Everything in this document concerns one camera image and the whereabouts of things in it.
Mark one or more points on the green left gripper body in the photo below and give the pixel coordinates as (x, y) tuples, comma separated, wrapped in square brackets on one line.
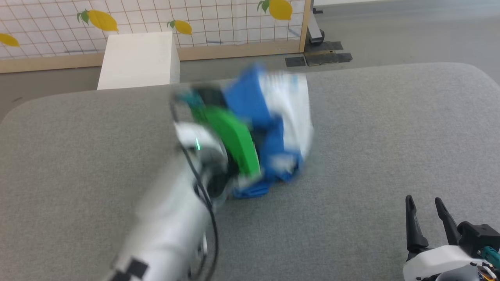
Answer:
[(234, 136)]

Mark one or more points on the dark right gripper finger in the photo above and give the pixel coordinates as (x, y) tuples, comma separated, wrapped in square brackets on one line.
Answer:
[(449, 228), (413, 230)]

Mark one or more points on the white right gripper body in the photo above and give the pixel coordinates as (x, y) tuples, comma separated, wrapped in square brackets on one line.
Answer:
[(437, 261)]

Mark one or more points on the blue and white garment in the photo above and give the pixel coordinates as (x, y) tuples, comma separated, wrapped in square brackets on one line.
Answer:
[(250, 101)]

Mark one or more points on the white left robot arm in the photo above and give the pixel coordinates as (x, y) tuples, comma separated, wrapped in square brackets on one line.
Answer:
[(172, 218)]

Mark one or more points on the small dark floor plate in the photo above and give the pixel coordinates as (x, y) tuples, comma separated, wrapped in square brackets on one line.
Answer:
[(295, 61)]

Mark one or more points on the lemon-pattern grid divider panel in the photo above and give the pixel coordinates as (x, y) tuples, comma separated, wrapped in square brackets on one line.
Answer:
[(218, 23)]

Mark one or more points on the large dark floor plate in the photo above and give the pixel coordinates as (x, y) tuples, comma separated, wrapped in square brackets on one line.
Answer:
[(328, 57)]

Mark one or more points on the white rectangular box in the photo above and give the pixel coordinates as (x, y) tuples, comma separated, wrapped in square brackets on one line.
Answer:
[(136, 58)]

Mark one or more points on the black metal stand foot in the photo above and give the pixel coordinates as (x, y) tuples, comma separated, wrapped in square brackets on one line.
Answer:
[(315, 35)]

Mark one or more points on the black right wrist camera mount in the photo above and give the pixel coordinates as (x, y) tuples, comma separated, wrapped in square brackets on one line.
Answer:
[(478, 236)]

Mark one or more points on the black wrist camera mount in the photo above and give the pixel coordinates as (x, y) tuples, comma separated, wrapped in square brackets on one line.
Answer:
[(207, 96), (478, 236)]

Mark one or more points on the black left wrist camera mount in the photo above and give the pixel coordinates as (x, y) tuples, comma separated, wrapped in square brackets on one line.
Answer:
[(207, 96)]

